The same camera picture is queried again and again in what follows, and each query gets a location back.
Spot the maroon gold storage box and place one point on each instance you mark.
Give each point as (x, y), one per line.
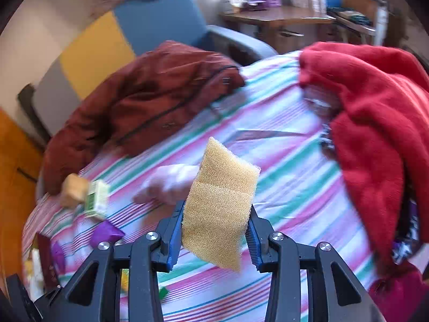
(43, 266)

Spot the maroon jacket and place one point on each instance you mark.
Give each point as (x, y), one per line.
(139, 106)

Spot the grey yellow blue chair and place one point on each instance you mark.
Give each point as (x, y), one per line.
(114, 40)

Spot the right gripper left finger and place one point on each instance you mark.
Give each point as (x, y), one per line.
(170, 239)

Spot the red fleece garment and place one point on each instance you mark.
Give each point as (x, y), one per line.
(381, 133)

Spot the yellow sponge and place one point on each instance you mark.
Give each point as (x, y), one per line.
(74, 191)
(217, 209)

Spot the pink rolled sock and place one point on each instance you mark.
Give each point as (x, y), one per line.
(168, 184)

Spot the wooden desk with clutter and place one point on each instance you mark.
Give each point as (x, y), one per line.
(275, 25)

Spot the striped pink green tablecloth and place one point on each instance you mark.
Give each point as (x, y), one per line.
(300, 191)

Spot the small green white box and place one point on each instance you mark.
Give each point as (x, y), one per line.
(96, 202)

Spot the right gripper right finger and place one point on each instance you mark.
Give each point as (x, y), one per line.
(263, 249)

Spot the purple snack pouch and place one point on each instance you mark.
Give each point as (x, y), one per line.
(106, 231)

